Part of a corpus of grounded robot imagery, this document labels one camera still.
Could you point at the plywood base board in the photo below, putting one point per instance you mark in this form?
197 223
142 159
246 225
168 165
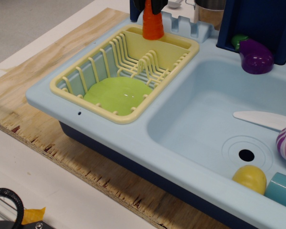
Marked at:
79 189

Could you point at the light blue toy sink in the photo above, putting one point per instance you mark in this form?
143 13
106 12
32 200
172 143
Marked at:
188 134

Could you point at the silver metal pot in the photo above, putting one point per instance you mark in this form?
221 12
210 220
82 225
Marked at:
208 11

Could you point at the yellow plastic dish rack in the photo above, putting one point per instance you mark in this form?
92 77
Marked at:
126 53

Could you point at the teal plastic cup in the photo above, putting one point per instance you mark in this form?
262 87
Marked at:
276 189

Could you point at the dark blue faucet tower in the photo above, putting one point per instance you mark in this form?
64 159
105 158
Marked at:
262 20

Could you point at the yellow masking tape piece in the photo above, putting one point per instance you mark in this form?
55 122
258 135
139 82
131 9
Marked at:
33 215

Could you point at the dark blue corner post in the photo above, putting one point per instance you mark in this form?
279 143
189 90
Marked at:
134 13

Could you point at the purple toy eggplant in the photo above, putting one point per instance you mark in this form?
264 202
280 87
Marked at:
255 57

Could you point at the white plastic toy knife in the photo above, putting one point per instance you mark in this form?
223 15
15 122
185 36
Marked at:
265 119

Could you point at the dark metal bracket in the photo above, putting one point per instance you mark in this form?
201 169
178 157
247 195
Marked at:
35 225

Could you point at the light green plastic plate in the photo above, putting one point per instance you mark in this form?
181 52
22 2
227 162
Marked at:
118 95

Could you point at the orange toy carrot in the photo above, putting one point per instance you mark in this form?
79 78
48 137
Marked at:
152 23

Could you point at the yellow toy lemon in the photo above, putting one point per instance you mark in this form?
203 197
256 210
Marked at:
251 177

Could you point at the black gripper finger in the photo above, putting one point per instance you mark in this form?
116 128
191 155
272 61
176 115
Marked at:
139 4
158 5

